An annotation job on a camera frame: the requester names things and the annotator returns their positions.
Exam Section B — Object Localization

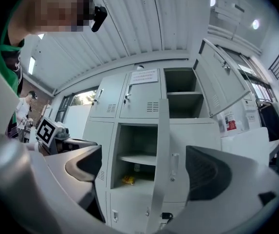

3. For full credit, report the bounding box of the black head camera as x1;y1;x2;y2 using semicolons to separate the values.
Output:
89;5;108;33

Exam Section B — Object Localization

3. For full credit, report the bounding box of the yellow snack bag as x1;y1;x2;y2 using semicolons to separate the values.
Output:
121;175;135;185

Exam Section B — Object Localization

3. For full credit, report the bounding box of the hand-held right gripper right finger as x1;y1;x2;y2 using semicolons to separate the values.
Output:
158;145;279;234

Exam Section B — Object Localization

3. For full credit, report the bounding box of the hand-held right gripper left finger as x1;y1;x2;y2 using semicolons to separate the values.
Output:
32;144;106;223

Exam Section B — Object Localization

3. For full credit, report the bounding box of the black window frame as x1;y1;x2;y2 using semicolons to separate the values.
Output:
55;89;98;124

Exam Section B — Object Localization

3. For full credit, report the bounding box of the black hanging garment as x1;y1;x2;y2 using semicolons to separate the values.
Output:
258;103;279;141

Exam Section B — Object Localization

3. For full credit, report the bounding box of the grey metal locker cabinet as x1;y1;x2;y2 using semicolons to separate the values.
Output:
82;39;252;234

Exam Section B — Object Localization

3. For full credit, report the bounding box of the person's purple green jersey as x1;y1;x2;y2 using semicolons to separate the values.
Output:
0;20;25;139

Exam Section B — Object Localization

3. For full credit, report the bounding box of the white paper notice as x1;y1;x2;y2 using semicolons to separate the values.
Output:
129;69;159;85

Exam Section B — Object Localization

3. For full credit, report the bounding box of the grey metal locker door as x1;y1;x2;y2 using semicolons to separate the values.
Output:
192;39;252;118
82;120;115;195
145;98;171;234

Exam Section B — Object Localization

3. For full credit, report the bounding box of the white table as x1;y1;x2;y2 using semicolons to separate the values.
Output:
268;138;279;170

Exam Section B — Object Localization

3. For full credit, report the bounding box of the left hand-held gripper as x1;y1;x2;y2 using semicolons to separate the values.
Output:
36;117;98;157

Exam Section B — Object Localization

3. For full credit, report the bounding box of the person's head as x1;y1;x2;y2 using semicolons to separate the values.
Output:
9;0;94;47

